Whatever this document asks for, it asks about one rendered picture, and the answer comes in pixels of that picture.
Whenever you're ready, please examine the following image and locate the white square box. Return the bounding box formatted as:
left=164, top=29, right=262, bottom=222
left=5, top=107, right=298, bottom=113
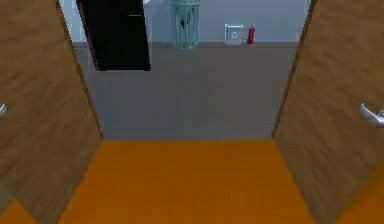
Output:
left=224, top=23, right=246, bottom=46

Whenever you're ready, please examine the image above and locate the red bottle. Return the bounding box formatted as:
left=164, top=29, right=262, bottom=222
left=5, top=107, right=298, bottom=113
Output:
left=246, top=24, right=257, bottom=45

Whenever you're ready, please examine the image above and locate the brown wooden room door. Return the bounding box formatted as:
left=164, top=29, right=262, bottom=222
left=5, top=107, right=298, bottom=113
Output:
left=271, top=0, right=384, bottom=224
left=0, top=0, right=104, bottom=224

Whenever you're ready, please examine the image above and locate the pale green wire bin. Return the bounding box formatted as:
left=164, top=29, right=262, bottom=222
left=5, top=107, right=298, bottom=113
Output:
left=168, top=0, right=202, bottom=50

